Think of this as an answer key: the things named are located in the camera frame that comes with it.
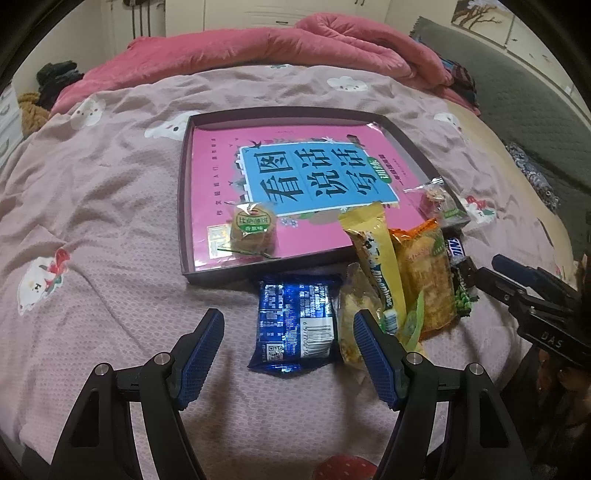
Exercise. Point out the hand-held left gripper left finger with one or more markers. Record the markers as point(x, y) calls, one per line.
point(201, 355)

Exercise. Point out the blue snack packet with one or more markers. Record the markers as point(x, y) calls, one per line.
point(295, 318)

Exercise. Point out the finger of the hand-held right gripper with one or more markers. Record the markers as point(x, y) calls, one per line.
point(494, 286)
point(526, 273)

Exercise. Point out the black green pea packet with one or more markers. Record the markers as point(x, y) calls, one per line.
point(464, 299)

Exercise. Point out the long yellow snack packet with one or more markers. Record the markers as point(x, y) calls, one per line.
point(369, 249)

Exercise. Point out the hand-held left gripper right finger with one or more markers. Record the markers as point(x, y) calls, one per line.
point(374, 355)

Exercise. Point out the pink quilt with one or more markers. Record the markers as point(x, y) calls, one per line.
point(277, 50)

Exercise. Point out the orange cracker packet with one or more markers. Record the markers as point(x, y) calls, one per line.
point(425, 277)

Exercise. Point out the round pastry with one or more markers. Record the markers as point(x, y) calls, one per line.
point(253, 230)

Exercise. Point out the white drawer cabinet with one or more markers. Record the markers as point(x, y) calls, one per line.
point(7, 124)

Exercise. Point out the dark purple cardboard tray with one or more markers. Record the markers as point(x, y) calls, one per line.
point(184, 207)

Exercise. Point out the grey padded headboard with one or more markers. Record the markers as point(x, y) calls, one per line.
point(521, 92)

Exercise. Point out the pink book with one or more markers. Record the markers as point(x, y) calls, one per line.
point(221, 184)

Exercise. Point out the printed pink bed sheet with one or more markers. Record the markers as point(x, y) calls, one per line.
point(115, 207)

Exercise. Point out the wall picture with tree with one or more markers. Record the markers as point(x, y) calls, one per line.
point(480, 21)

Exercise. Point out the small red snack packet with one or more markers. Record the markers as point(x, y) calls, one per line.
point(431, 203)

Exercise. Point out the blue patterned cloth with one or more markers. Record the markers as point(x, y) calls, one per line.
point(531, 173)

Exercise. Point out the small clear candy packet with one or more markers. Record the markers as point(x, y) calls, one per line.
point(455, 214)

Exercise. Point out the brown plush toy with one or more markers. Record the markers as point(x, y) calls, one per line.
point(32, 113)

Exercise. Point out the brown chocolate bar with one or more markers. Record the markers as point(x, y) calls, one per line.
point(457, 251)

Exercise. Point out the striped clothes pile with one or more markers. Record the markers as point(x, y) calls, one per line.
point(461, 81)

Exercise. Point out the green translucent pastry packet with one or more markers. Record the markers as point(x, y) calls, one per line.
point(355, 300)

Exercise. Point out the dark clothes pile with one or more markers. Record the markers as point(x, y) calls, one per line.
point(57, 81)

